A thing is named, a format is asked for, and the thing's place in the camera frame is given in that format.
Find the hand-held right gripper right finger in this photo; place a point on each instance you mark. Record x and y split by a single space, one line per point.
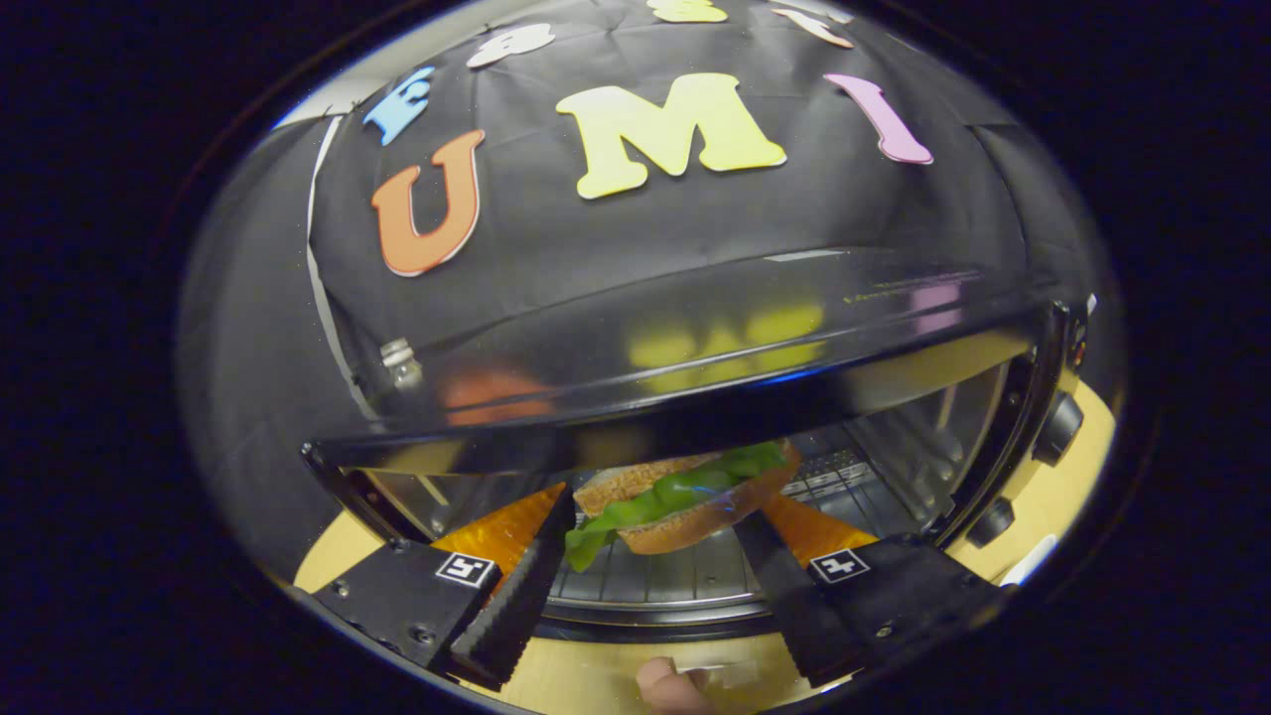
794 616

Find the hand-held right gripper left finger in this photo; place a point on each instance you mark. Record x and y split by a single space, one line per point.
516 606

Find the lettuce sandwich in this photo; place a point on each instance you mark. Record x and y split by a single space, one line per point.
685 506

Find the black electric oven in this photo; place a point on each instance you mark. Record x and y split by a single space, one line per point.
745 328

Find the clear water bottle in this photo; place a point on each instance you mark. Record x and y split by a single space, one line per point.
401 363

